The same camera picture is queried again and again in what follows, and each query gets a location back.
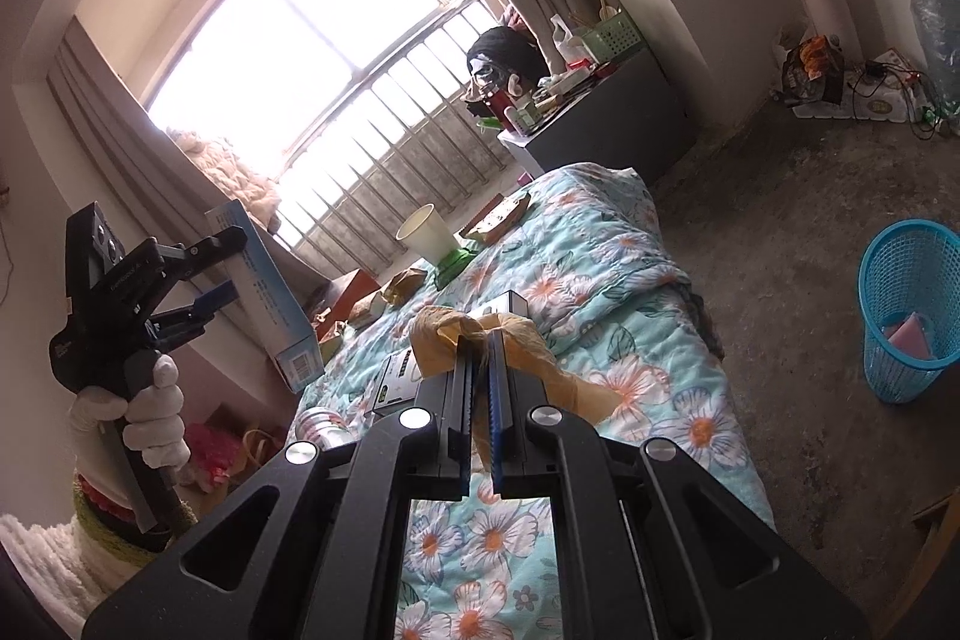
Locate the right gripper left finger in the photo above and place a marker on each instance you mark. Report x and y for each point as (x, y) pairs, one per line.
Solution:
(312, 547)

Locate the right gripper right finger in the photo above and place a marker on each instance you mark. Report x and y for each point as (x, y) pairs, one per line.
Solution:
(648, 543)

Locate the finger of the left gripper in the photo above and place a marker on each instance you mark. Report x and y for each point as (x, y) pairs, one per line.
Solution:
(212, 250)
(178, 326)

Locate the blue white carton box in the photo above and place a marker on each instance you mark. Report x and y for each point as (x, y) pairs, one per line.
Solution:
(283, 329)

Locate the pink mesh sponge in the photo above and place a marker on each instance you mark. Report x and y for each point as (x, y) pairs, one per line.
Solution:
(911, 335)

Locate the white red bottle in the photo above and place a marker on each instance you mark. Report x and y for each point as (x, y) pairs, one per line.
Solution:
(323, 428)

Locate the blue mesh trash basket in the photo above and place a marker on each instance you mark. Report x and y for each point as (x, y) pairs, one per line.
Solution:
(911, 266)

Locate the white gloved left hand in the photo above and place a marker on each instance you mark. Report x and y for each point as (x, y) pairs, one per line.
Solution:
(154, 430)

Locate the left grey curtain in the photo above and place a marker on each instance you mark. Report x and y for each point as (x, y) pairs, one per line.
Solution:
(154, 180)

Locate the red brown wooden box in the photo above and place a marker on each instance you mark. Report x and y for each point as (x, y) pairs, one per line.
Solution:
(339, 298)

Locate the small beige snack packet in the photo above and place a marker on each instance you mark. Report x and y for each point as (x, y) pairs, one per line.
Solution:
(367, 310)

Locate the small black white box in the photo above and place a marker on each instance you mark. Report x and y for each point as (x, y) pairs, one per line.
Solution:
(397, 382)

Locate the yellow snack packet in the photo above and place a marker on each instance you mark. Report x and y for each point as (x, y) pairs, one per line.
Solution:
(403, 285)

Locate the white paper cup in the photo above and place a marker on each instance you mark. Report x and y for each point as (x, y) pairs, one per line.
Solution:
(425, 233)

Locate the metal balcony railing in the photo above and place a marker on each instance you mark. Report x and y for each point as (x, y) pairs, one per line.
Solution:
(400, 137)

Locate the white knit sleeve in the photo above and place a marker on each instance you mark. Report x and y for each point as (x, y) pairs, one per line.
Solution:
(54, 577)

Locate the green wrapper under cup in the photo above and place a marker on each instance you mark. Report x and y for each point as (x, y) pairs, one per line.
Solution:
(451, 265)

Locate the black bag on cabinet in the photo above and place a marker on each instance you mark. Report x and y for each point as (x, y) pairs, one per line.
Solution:
(502, 51)

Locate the white plastic jug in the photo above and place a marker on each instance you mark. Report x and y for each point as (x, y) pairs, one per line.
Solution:
(569, 45)

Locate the dark grey cabinet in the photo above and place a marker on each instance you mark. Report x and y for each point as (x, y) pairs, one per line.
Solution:
(632, 119)

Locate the green plastic basket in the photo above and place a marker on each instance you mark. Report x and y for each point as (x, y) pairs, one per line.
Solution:
(612, 39)

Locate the clutter pile on floor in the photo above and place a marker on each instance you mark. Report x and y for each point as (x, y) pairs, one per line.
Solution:
(817, 83)

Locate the empty blue water jug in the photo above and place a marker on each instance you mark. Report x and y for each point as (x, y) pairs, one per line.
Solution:
(936, 24)

